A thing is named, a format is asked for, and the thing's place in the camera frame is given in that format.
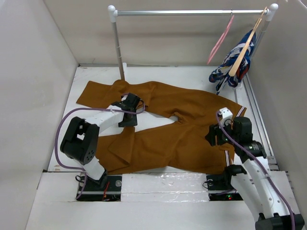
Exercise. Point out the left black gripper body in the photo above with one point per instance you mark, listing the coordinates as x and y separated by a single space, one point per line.
128 122

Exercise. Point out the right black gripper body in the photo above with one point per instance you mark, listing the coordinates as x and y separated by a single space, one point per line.
215 130

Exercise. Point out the brown trousers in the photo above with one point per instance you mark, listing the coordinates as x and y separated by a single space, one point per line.
181 144

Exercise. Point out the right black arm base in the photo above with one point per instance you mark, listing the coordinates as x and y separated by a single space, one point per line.
219 186

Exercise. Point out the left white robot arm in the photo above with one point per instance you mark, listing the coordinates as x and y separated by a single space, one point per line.
81 137

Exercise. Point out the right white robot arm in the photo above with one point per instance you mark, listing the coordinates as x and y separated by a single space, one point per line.
253 182

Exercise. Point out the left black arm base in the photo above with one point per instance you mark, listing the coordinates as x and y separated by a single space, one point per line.
92 191

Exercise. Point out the beige wooden hanger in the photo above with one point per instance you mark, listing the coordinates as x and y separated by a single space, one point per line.
238 61

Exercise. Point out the pink plastic hanger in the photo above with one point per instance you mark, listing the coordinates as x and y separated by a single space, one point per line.
220 40

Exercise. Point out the white garment rack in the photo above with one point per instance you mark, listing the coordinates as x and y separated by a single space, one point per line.
114 14

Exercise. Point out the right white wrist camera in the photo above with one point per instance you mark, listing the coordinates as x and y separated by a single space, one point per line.
226 116

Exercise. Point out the aluminium rail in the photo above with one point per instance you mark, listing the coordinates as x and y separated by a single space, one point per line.
245 96

